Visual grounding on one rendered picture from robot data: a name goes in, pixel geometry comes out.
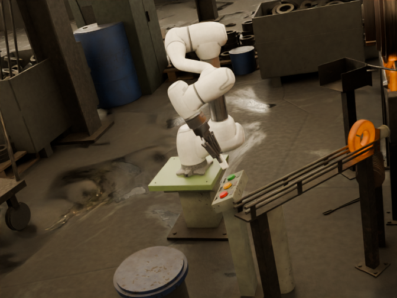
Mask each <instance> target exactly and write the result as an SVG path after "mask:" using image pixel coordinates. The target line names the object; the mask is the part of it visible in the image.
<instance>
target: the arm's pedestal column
mask: <svg viewBox="0 0 397 298"><path fill-rule="evenodd" d="M219 187H220V183H219V185H218V187H217V189H216V191H215V192H179V193H178V194H179V197H180V201H181V205H182V208H183V210H182V212H181V213H180V215H179V217H178V219H177V221H176V222H175V224H174V226H173V228H172V229H171V231H170V233H169V234H168V236H167V240H188V241H228V236H227V231H226V226H225V222H224V217H223V212H220V213H216V211H215V210H214V208H213V207H212V203H213V201H214V198H215V197H216V194H217V192H218V190H219Z"/></svg>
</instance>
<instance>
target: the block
mask: <svg viewBox="0 0 397 298"><path fill-rule="evenodd" d="M386 96H387V107H388V127H389V129H390V131H391V134H390V136H389V141H390V143H397V91H390V92H387V94H386Z"/></svg>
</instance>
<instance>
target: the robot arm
mask: <svg viewBox="0 0 397 298"><path fill-rule="evenodd" d="M226 42H227V34H226V30H225V27H224V25H223V24H220V23H218V22H202V23H198V24H193V25H190V26H187V27H181V28H172V29H170V30H169V31H168V32H167V35H166V37H165V49H166V51H167V54H168V56H169V58H170V60H171V62H172V64H173V65H174V67H176V68H177V69H178V70H182V71H185V72H193V73H201V75H200V77H199V79H198V81H197V82H196V83H193V84H192V85H190V86H188V84H186V82H183V81H181V80H179V81H177V82H175V83H173V84H172V85H171V86H170V87H169V88H168V96H169V99H170V101H171V103H172V105H173V107H174V108H175V110H176V111H177V113H178V114H179V115H180V116H181V117H182V118H183V120H184V121H185V122H186V124H185V125H183V126H181V127H180V128H179V130H178V133H177V143H176V145H177V151H178V156H179V159H180V162H181V168H180V169H179V171H177V172H176V175H177V176H180V175H184V176H185V177H190V176H191V175H199V176H203V175H205V172H206V171H207V169H208V168H209V167H210V165H211V164H213V160H207V159H206V157H207V156H209V155H211V157H212V158H213V159H214V158H216V160H217V161H218V163H219V164H220V166H221V168H222V169H223V170H224V169H226V168H228V167H229V165H228V164H227V162H226V160H225V159H224V157H223V156H222V153H225V152H228V151H232V150H235V149H237V148H238V147H240V146H241V145H242V144H243V143H244V142H245V133H244V129H243V127H242V126H241V125H240V124H239V123H235V122H234V120H233V118H232V117H231V116H230V115H228V113H227V106H226V99H225V93H226V92H228V91H229V90H230V89H231V88H232V87H233V85H234V84H235V76H234V74H233V72H232V71H231V70H230V69H228V68H227V67H220V61H219V54H220V51H221V46H223V45H225V44H226ZM192 51H195V52H196V55H197V57H198V58H199V59H200V61H196V60H190V59H185V54H186V53H189V52H192ZM206 103H208V104H209V111H210V117H211V118H210V120H209V121H208V123H207V121H206V119H207V118H206V116H205V115H204V113H203V111H202V110H201V107H202V106H203V105H204V104H206Z"/></svg>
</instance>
